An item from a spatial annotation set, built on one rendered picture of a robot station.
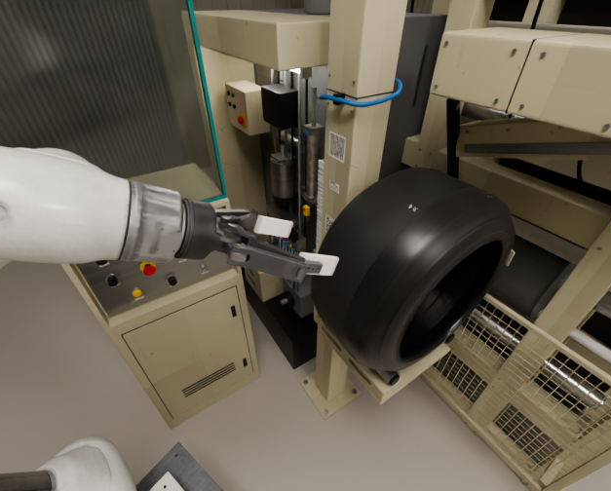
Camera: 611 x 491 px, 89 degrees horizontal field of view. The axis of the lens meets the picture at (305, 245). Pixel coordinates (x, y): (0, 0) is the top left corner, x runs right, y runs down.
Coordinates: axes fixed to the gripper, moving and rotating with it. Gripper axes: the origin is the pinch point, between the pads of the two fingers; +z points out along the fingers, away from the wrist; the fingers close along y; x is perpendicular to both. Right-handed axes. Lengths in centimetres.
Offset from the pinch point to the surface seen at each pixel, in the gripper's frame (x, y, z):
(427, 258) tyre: 2.1, 3.1, 30.7
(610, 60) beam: 48, 10, 44
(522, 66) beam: 47, -5, 44
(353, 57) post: 37, -31, 19
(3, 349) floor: -178, -192, -53
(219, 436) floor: -142, -65, 48
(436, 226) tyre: 8.8, 0.5, 32.4
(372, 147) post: 21, -31, 37
